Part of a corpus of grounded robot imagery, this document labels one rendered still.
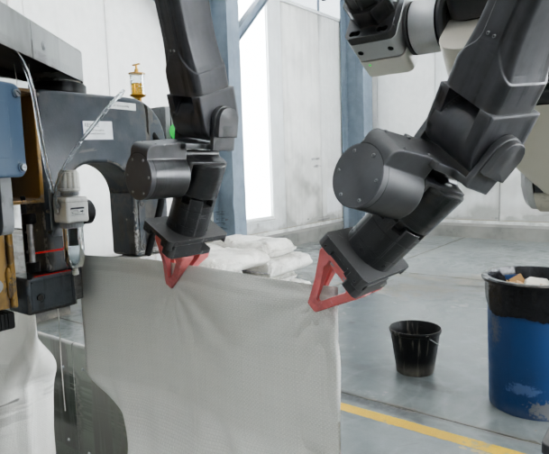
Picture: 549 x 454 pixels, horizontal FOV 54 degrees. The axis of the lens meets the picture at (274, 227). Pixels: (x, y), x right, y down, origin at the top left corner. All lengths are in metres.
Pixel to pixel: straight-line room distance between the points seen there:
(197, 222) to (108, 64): 5.35
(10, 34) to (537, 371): 2.54
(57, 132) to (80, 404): 0.98
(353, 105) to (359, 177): 9.04
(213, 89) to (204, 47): 0.05
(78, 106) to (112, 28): 5.25
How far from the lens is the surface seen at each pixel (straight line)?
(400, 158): 0.46
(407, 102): 9.34
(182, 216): 0.73
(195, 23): 0.68
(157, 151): 0.66
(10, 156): 0.59
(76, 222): 0.84
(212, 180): 0.71
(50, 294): 0.89
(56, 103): 0.90
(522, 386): 2.87
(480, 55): 0.49
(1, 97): 0.59
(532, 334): 2.76
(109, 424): 1.61
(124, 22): 6.27
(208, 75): 0.68
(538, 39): 0.48
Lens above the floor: 1.22
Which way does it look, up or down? 6 degrees down
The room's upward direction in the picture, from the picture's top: 2 degrees counter-clockwise
